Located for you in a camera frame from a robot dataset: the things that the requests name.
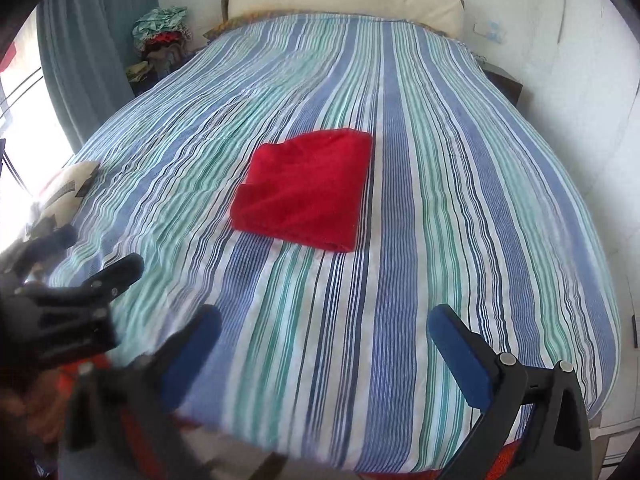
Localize red knit sweater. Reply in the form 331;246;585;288
230;128;373;252

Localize pile of clothes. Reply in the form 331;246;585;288
131;6;192;80

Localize orange fuzzy trousers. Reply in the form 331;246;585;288
359;431;521;479

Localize orange fuzzy sleeve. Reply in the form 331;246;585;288
0;353;202;480

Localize patterned beige cushion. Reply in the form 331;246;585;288
27;160;100;236

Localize teal curtain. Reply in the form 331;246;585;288
36;0;158;152

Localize dark bedside table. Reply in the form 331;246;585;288
475;56;523;106

